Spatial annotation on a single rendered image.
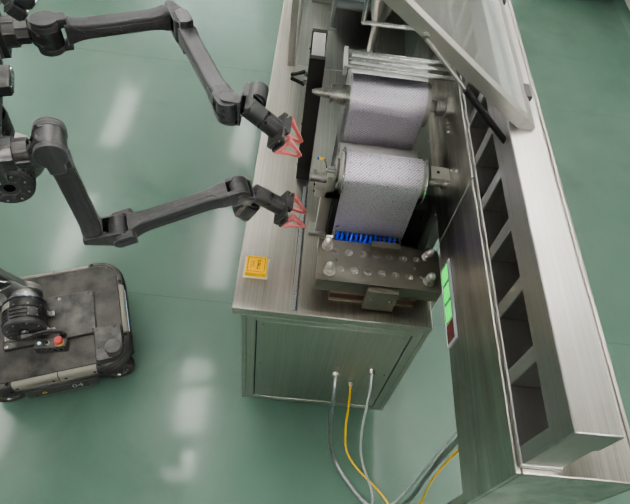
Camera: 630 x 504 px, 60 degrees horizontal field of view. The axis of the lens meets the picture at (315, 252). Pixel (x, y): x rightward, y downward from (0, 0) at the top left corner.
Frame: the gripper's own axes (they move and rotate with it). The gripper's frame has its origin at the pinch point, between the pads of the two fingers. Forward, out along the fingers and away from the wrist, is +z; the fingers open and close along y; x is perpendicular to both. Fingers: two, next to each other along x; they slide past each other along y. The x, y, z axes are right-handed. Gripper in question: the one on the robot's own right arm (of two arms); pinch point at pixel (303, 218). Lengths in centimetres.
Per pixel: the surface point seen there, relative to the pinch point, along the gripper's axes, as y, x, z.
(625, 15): -359, 51, 288
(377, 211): 0.2, 19.1, 14.8
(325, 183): -10.3, 8.8, 1.3
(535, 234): 44, 73, 6
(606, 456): 79, 65, 32
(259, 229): -6.2, -22.1, -3.7
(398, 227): 0.3, 17.8, 25.4
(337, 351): 26, -26, 37
